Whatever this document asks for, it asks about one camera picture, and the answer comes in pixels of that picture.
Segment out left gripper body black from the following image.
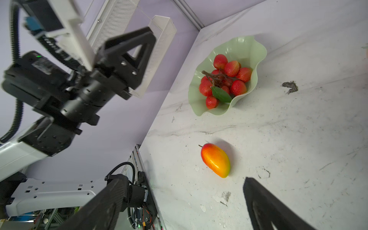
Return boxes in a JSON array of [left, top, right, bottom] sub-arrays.
[[2, 51, 116, 156]]

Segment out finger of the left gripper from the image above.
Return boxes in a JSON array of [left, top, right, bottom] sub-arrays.
[[94, 27, 156, 90]]

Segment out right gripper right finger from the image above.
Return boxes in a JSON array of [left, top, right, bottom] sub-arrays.
[[243, 177, 314, 230]]

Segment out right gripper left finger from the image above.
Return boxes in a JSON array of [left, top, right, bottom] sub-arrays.
[[58, 176, 129, 230]]

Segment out red yellow fake mango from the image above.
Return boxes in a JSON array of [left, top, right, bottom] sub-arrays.
[[200, 143, 231, 178]]

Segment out red lychee bunch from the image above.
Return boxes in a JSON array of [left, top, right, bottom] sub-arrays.
[[198, 54, 253, 110]]

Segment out green wavy fruit bowl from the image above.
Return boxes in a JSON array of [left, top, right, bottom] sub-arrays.
[[188, 36, 267, 116]]

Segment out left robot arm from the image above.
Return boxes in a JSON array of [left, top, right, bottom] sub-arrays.
[[1, 27, 156, 219]]

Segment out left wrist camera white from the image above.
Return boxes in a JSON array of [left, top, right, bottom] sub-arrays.
[[14, 1, 95, 71]]

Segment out black corrugated cable left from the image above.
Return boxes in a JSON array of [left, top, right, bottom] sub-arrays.
[[0, 0, 25, 144]]

